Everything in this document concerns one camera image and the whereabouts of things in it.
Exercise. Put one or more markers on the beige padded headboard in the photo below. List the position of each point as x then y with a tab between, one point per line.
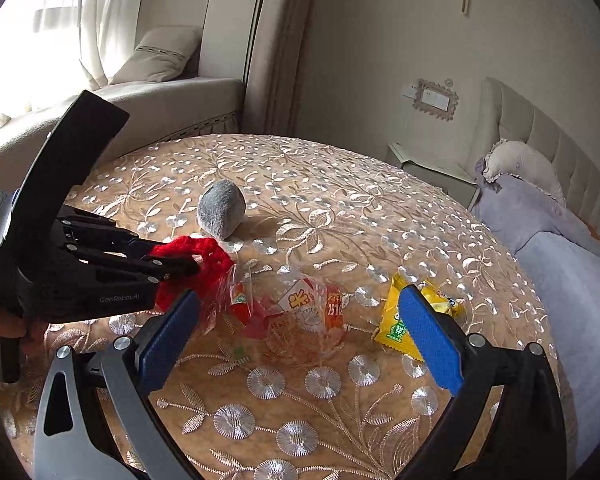
555	140

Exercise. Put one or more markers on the clear orange-print plastic bag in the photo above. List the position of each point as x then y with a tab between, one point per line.
305	310

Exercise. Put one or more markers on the beige window seat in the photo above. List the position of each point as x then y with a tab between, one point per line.
170	95

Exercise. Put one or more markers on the beige cushion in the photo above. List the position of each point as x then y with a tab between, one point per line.
157	52

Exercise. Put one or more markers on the grey rolled sock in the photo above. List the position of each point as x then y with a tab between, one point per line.
222	205

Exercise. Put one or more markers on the bed with lavender duvet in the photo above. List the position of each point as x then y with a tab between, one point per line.
570	285

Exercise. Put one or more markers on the framed wall switch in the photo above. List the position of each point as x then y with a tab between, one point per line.
436	99

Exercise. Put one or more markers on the white nightstand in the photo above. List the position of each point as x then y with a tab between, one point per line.
430	170

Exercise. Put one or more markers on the clear red-print snack wrapper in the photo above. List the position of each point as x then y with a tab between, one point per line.
237	302

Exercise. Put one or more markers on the yellow snack packet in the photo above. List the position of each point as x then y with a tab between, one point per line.
392	325

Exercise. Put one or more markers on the white ruffled pillow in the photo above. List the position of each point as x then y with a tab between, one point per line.
520	165

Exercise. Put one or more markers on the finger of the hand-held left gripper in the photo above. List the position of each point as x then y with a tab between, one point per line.
145	271
115	235

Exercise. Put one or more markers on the red crocheted cloth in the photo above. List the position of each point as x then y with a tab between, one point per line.
210	255

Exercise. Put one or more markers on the person's left hand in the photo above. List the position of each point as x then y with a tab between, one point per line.
0	315

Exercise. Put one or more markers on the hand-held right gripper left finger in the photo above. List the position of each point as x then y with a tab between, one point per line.
170	332

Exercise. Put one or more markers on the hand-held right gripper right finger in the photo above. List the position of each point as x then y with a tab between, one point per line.
430	337

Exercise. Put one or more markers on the white curtain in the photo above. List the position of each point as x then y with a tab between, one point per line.
105	10

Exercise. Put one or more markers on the embroidered tablecloth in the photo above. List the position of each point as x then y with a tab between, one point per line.
330	200

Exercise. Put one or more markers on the white wall socket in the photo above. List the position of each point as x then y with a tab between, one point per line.
408	91

